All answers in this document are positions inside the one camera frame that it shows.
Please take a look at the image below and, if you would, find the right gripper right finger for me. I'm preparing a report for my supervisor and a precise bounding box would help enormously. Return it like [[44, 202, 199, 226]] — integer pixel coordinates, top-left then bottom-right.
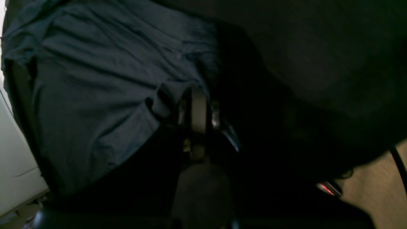
[[208, 87, 252, 229]]

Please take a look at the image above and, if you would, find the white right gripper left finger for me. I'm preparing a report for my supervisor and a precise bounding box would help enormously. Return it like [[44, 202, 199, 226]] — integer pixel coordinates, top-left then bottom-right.
[[149, 87, 191, 229]]

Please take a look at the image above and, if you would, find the dark grey T-shirt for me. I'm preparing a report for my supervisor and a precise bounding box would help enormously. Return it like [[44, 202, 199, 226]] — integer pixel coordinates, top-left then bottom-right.
[[2, 0, 220, 195]]

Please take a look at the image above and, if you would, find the black table cloth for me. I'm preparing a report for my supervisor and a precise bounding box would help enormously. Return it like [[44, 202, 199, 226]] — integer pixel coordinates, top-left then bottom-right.
[[3, 0, 407, 229]]

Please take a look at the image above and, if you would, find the orange black clamp right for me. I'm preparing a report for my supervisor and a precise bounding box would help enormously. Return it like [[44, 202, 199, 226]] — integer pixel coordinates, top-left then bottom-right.
[[316, 181, 343, 198]]

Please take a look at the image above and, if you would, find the white foam block right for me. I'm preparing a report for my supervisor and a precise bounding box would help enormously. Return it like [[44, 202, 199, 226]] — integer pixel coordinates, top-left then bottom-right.
[[0, 86, 50, 217]]

